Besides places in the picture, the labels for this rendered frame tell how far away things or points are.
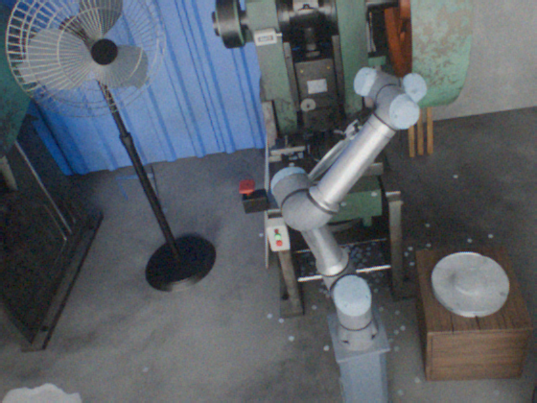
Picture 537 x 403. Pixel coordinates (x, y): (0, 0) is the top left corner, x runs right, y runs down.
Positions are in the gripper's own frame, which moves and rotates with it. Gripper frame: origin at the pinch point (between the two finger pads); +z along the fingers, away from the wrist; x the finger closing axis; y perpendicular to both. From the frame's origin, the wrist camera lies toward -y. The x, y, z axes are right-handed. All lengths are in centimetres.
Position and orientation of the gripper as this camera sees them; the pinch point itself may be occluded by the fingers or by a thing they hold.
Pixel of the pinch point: (351, 133)
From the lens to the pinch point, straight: 161.4
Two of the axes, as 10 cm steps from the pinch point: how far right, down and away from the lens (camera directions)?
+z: -5.1, 3.8, 7.8
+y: -5.5, 5.5, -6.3
